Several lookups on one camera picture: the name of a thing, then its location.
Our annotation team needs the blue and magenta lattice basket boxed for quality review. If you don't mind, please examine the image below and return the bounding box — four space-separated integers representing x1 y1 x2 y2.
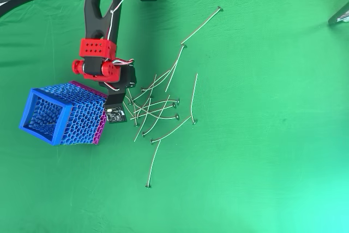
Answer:
18 80 109 146

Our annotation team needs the green table cloth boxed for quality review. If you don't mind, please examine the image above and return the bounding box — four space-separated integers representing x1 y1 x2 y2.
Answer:
0 0 349 233

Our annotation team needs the clear plastic stand clamp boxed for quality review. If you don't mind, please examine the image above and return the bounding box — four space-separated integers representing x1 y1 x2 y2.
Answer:
328 14 349 25

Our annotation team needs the silver metal stand pole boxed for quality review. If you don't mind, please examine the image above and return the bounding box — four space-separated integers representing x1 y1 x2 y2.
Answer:
328 1 349 25

